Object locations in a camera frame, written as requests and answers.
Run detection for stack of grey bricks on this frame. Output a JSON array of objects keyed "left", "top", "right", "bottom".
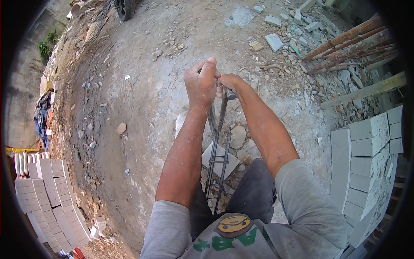
[{"left": 14, "top": 158, "right": 94, "bottom": 254}]

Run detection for loose white brick pieces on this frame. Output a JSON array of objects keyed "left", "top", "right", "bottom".
[{"left": 90, "top": 216, "right": 108, "bottom": 239}]

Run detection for person's left fingers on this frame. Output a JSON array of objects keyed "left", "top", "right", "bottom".
[{"left": 185, "top": 60, "right": 205, "bottom": 77}]

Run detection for steel rebar cage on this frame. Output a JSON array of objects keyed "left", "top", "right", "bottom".
[{"left": 204, "top": 128, "right": 233, "bottom": 215}]

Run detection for flat grey block fragment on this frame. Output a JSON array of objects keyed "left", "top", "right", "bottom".
[{"left": 264, "top": 16, "right": 282, "bottom": 28}]

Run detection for white stone piece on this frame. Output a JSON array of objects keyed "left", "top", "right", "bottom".
[{"left": 175, "top": 113, "right": 189, "bottom": 139}]

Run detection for row of white sacks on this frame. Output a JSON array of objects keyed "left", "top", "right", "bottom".
[{"left": 14, "top": 152, "right": 51, "bottom": 179}]

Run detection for person's left hand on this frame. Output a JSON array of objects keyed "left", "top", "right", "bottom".
[{"left": 184, "top": 57, "right": 222, "bottom": 113}]

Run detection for blue tarp heap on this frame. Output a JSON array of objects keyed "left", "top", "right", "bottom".
[{"left": 34, "top": 92, "right": 53, "bottom": 150}]

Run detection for long wooden plank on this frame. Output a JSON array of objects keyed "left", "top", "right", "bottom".
[{"left": 320, "top": 71, "right": 407, "bottom": 110}]

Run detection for grey square paving slab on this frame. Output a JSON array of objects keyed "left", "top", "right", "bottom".
[{"left": 201, "top": 142, "right": 240, "bottom": 180}]

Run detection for pile of rubble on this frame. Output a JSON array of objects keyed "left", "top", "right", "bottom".
[{"left": 246, "top": 0, "right": 385, "bottom": 121}]

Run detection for large grey block fragment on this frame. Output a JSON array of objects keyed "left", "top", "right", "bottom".
[{"left": 265, "top": 34, "right": 284, "bottom": 53}]

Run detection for stack of white blocks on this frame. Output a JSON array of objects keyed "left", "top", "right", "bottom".
[{"left": 329, "top": 105, "right": 405, "bottom": 249}]

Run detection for ribbed steel rod tool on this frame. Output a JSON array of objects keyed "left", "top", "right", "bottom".
[{"left": 217, "top": 90, "right": 237, "bottom": 133}]

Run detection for green plants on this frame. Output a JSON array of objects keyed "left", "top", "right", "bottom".
[{"left": 38, "top": 30, "right": 59, "bottom": 63}]

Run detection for grey steel bar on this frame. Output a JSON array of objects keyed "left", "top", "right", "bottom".
[{"left": 209, "top": 103, "right": 218, "bottom": 134}]

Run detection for person's left thumb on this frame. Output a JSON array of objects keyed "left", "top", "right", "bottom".
[{"left": 202, "top": 57, "right": 222, "bottom": 87}]

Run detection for person's right hand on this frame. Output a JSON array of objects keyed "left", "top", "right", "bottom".
[{"left": 216, "top": 74, "right": 246, "bottom": 99}]

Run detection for bundle of rusty steel pipes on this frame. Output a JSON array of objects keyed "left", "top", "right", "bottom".
[{"left": 301, "top": 16, "right": 399, "bottom": 76}]

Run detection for person's right fingers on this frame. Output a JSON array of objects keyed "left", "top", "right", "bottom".
[{"left": 216, "top": 78, "right": 229, "bottom": 99}]

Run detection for person's legs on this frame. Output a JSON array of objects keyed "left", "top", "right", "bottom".
[{"left": 189, "top": 158, "right": 277, "bottom": 241}]

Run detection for pale round stone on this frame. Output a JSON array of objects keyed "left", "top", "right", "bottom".
[{"left": 230, "top": 126, "right": 247, "bottom": 150}]

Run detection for person's body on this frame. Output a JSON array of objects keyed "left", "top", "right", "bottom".
[{"left": 140, "top": 159, "right": 350, "bottom": 259}]

